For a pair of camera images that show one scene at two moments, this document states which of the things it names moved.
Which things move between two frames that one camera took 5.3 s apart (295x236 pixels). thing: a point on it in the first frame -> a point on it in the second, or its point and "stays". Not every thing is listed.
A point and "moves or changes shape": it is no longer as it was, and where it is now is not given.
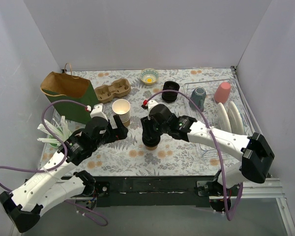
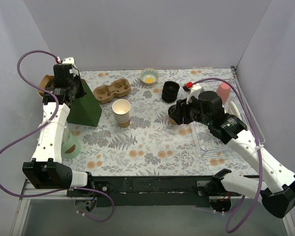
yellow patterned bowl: (149, 76) stays
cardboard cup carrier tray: (119, 87) stays
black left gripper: (116, 129) -> (72, 89)
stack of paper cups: (122, 108) stays
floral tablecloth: (210, 96) stays
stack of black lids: (170, 97) stays
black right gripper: (150, 135) -> (181, 111)
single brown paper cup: (151, 148) moves or changes shape
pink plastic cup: (222, 92) stays
